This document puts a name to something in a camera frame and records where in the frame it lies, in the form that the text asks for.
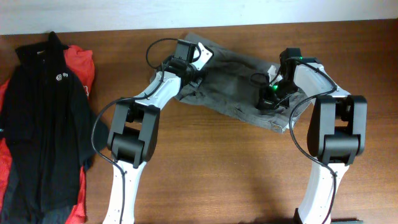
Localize grey shorts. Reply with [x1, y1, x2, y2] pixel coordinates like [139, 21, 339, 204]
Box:
[150, 32, 312, 134]

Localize black polo shirt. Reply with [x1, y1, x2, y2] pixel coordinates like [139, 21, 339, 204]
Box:
[1, 32, 109, 223]

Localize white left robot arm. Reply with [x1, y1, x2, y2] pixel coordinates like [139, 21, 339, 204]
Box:
[103, 59, 206, 223]

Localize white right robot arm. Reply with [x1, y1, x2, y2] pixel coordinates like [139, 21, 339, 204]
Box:
[266, 54, 368, 223]

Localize red garment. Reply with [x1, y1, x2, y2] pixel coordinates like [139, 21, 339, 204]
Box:
[1, 45, 95, 223]

